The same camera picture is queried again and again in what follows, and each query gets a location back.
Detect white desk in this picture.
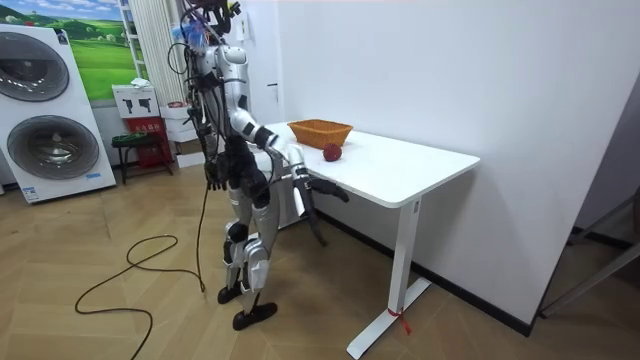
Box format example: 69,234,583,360
249,121,482,360

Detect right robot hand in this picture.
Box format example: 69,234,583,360
291,169,351,218

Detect white printed cardboard box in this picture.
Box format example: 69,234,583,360
111,83,161,120

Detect red strap on desk leg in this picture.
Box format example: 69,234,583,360
387,307,413,337

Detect red cabinet box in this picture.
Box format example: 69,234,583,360
123,116,174,169

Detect green cable coil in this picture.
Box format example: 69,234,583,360
111,131,149,144

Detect stacked white boxes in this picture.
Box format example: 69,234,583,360
159,103,206,169

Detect orange wicker basket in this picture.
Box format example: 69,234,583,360
287,118,354,151

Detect grey tripod legs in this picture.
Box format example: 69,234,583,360
538,192,640,319

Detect cable bundle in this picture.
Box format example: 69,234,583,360
169,0,227,54

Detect white curtain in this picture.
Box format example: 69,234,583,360
128,0,187,107

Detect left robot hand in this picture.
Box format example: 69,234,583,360
205,157,230,193

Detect white door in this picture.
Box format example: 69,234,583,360
234,0,284,126

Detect robot legs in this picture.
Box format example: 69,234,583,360
216,182,279,332

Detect green landscape wall poster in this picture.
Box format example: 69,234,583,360
0,0,144,103

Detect robot body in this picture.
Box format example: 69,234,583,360
180,0,274,201

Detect black floor cable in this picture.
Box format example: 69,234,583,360
74,182,210,360

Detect white washing machine tower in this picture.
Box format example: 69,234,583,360
0,23,117,205

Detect black stool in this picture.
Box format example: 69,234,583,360
110,132,175,186

